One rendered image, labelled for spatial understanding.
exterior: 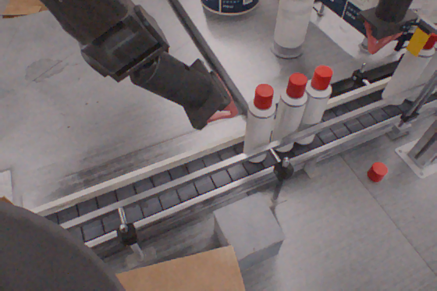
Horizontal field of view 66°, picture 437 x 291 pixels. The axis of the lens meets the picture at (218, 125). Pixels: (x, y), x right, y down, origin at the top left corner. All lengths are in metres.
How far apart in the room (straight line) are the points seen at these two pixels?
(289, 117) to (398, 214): 0.32
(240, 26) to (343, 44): 0.31
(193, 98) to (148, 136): 0.39
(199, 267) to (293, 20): 0.67
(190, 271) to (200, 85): 0.24
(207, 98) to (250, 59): 0.48
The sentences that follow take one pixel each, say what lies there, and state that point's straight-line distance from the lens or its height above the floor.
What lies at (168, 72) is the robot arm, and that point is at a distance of 0.44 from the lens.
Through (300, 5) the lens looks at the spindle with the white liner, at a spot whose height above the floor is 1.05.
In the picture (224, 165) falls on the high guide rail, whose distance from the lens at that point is 0.64.
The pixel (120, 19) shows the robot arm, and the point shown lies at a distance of 0.37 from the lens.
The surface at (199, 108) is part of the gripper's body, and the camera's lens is 0.50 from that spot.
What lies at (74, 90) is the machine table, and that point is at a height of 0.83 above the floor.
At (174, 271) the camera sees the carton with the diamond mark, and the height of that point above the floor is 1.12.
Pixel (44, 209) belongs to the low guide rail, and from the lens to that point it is 0.72.
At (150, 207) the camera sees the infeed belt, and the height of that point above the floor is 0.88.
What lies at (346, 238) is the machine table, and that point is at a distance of 0.76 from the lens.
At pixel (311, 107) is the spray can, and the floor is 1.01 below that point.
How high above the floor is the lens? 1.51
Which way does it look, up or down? 52 degrees down
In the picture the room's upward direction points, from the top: straight up
